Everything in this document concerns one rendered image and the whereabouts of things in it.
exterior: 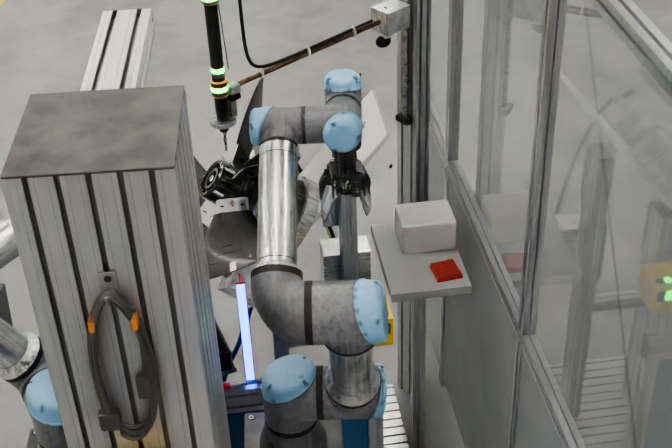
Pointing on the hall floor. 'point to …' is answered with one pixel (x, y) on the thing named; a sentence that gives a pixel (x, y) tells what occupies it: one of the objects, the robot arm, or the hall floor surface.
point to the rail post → (376, 433)
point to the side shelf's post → (417, 372)
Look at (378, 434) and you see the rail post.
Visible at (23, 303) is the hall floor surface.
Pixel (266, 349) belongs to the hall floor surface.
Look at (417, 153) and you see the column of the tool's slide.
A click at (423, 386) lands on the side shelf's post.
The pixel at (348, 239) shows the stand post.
